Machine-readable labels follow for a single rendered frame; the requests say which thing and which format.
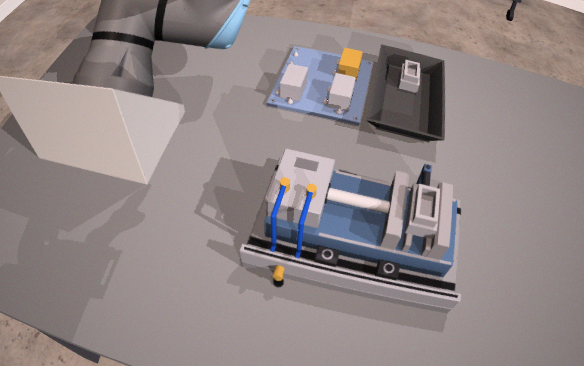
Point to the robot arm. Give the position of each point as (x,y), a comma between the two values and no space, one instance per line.
(119,56)

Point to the orange block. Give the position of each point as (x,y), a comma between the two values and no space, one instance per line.
(349,62)

